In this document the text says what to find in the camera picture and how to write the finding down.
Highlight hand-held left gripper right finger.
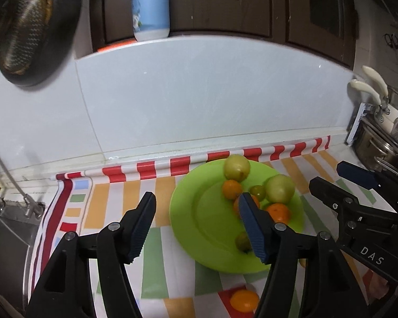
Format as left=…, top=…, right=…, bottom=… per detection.
left=238, top=192, right=372, bottom=318

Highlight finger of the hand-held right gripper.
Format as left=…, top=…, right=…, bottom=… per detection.
left=309, top=177, right=398, bottom=230
left=336, top=161, right=398, bottom=206

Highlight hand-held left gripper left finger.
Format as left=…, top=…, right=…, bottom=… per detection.
left=26, top=191, right=157, bottom=318

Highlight small orange mandarin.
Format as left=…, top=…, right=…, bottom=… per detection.
left=233, top=196, right=261, bottom=219
left=265, top=203, right=291, bottom=225
left=222, top=179, right=243, bottom=200

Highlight green guava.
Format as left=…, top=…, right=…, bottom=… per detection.
left=265, top=174, right=295, bottom=204

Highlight green plate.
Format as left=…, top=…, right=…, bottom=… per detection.
left=170, top=161, right=304, bottom=274

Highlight yellow-green pear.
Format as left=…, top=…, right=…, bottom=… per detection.
left=223, top=154, right=251, bottom=182

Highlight large orange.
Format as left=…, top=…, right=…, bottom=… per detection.
left=230, top=289, right=260, bottom=313

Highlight person's right hand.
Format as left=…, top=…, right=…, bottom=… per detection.
left=368, top=270, right=390, bottom=302

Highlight steel pot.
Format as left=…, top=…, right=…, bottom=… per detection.
left=355, top=122, right=398, bottom=169

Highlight colourful striped tablecloth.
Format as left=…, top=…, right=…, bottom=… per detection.
left=30, top=136, right=385, bottom=318

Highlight steel pots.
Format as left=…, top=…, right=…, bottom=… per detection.
left=345, top=103, right=398, bottom=173

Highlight chrome gooseneck faucet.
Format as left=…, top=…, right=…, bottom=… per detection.
left=0, top=139, right=45, bottom=219

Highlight steel kitchen sink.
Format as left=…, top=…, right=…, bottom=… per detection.
left=0, top=199, right=45, bottom=305

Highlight orange cloth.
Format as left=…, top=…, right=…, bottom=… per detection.
left=98, top=40, right=136, bottom=53

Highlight black honeycomb frying pan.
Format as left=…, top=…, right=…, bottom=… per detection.
left=0, top=0, right=83, bottom=87

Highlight white blue pump bottle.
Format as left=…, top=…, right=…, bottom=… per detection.
left=131, top=0, right=170, bottom=42

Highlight cream handled knife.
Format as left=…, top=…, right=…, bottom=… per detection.
left=361, top=65, right=390, bottom=96
left=350, top=79, right=383, bottom=105

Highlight dark wooden window frame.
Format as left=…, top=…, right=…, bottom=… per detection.
left=89, top=0, right=357, bottom=67

